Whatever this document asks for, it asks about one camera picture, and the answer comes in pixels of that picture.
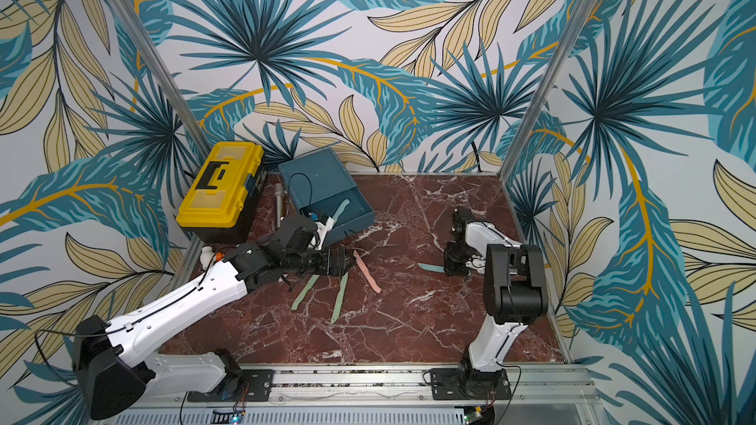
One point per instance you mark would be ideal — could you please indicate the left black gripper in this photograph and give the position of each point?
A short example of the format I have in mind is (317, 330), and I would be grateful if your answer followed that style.
(341, 268)

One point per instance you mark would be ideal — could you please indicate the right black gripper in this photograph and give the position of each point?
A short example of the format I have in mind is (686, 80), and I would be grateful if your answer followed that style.
(452, 263)

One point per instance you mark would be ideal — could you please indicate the teal knife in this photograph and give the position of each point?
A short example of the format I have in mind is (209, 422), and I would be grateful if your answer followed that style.
(431, 268)
(340, 210)

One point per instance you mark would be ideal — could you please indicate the pink knife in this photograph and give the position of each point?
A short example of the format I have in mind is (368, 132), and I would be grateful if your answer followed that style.
(366, 273)

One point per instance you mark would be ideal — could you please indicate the teal top drawer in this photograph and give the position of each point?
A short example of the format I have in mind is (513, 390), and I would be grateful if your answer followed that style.
(359, 215)

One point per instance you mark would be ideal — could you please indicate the teal drawer cabinet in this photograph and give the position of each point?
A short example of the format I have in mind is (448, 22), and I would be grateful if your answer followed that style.
(325, 169)

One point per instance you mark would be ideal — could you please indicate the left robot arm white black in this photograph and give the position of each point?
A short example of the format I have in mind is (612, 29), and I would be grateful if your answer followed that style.
(117, 362)

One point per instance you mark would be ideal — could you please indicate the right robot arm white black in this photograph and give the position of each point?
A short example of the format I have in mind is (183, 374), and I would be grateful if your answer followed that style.
(514, 292)

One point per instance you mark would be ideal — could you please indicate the green knife left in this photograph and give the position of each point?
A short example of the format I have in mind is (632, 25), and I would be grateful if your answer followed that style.
(306, 289)

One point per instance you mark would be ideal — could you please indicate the green knife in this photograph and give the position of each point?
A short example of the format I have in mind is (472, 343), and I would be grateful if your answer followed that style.
(306, 289)
(338, 306)

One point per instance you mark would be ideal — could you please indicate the green knife right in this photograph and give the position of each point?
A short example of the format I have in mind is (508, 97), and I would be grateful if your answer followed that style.
(338, 306)

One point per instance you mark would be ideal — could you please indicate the black zip tie loop teal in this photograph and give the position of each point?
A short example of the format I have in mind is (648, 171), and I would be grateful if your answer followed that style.
(301, 191)

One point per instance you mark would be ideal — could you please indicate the grey metal cylinder tool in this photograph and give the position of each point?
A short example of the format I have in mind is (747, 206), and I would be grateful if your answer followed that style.
(280, 195)

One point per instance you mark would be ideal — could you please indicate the white orange pipe fitting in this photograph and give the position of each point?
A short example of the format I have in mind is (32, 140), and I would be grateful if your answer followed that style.
(209, 256)

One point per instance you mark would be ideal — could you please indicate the yellow black toolbox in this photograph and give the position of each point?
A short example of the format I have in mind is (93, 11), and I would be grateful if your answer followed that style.
(221, 204)

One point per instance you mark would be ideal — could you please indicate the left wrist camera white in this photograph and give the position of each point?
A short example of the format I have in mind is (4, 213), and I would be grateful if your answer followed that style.
(324, 225)

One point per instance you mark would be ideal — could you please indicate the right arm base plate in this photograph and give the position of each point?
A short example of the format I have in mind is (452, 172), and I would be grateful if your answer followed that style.
(454, 384)

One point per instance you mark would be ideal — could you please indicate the aluminium front rail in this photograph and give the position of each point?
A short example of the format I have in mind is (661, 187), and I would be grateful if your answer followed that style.
(411, 393)

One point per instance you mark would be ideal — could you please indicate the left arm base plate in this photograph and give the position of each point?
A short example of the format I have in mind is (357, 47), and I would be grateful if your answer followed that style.
(252, 385)

